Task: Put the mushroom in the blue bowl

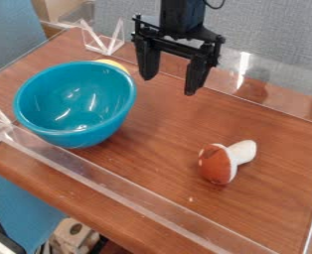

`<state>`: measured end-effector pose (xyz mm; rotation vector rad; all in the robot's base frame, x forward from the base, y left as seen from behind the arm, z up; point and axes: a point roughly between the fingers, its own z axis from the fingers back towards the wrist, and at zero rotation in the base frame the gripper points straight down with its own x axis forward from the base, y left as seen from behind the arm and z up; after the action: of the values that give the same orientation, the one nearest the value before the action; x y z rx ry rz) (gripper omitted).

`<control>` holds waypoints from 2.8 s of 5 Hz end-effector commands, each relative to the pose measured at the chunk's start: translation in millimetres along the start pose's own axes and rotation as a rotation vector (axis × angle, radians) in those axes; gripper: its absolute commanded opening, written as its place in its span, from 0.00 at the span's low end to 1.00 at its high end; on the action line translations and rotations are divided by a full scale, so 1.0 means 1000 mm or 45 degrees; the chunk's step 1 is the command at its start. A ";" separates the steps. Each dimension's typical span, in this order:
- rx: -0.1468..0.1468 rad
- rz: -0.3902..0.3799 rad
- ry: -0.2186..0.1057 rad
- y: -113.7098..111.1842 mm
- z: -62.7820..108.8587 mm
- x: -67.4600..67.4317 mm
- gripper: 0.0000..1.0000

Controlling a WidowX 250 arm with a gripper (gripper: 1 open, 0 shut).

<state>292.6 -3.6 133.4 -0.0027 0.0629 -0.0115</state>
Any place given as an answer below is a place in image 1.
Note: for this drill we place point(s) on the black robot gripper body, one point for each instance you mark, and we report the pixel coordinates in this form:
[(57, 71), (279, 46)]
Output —
[(176, 31)]

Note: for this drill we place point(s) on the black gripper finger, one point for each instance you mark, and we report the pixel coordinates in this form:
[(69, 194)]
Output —
[(197, 70), (148, 59)]

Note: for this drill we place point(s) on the brown and white toy mushroom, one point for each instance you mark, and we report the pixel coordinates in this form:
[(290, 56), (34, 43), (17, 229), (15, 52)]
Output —
[(219, 160)]

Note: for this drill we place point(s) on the yellow object behind bowl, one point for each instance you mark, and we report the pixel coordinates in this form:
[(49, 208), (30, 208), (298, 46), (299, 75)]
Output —
[(113, 63)]

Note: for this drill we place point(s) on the blue bowl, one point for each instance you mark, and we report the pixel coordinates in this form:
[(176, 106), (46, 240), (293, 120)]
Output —
[(73, 103)]

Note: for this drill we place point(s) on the clear acrylic back barrier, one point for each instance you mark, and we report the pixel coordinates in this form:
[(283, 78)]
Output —
[(266, 70)]

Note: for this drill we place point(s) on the clear acrylic front barrier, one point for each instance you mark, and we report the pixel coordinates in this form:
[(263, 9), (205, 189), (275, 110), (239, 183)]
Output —
[(144, 201)]

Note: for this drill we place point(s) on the white block with hole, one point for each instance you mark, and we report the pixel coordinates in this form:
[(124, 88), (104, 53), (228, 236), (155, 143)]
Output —
[(73, 238)]

